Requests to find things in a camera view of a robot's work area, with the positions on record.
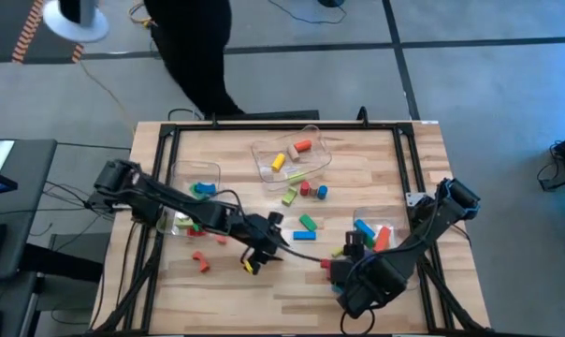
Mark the blue long block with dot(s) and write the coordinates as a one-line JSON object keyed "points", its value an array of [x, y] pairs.
{"points": [[304, 235], [364, 228]]}

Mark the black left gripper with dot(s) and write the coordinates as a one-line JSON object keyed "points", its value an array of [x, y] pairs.
{"points": [[259, 231]]}

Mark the light green long block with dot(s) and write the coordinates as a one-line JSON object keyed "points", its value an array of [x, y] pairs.
{"points": [[296, 177]]}

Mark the black aluminium table frame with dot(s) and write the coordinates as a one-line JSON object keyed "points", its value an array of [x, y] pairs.
{"points": [[287, 126]]}

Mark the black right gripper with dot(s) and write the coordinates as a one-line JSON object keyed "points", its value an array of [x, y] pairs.
{"points": [[350, 271]]}

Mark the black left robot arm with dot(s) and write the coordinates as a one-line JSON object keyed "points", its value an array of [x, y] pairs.
{"points": [[170, 201]]}

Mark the red arch block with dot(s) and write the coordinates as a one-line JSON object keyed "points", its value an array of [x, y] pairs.
{"points": [[326, 263], [196, 232], [200, 264]]}

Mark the clear plastic bin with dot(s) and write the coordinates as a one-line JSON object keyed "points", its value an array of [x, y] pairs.
{"points": [[317, 161], [193, 168], [395, 217]]}

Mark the yellow cylinder block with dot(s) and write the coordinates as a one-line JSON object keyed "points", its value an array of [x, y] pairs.
{"points": [[278, 161]]}

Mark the light green arch block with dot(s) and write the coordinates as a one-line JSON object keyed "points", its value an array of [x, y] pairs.
{"points": [[184, 221], [289, 195]]}

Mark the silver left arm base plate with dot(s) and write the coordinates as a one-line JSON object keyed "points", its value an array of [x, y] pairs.
{"points": [[119, 206]]}

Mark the red long block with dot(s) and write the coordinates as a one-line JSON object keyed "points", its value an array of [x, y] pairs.
{"points": [[382, 238]]}

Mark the green wooden block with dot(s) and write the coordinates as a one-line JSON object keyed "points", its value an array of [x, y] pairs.
{"points": [[308, 222], [193, 190]]}

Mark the red rectangular block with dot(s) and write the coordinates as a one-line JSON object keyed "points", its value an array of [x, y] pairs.
{"points": [[221, 239]]}

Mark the natural wood cylinder block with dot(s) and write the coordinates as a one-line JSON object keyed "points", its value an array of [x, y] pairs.
{"points": [[313, 189], [293, 152]]}

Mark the dark grey desk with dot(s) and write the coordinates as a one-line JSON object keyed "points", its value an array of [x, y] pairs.
{"points": [[25, 168]]}

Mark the blue arch block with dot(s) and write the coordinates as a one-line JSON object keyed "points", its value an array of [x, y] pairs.
{"points": [[206, 188]]}

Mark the black mat orange stripes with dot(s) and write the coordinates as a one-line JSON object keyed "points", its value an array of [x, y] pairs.
{"points": [[6, 33]]}

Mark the black power strip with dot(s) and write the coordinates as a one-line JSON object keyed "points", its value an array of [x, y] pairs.
{"points": [[282, 115]]}

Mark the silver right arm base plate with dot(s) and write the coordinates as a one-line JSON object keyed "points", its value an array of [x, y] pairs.
{"points": [[414, 199]]}

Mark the person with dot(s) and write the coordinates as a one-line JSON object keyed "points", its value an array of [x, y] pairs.
{"points": [[193, 47]]}

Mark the small light green block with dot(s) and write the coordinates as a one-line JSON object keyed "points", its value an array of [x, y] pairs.
{"points": [[337, 251]]}

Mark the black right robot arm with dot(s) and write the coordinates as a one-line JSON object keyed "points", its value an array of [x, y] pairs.
{"points": [[427, 229]]}

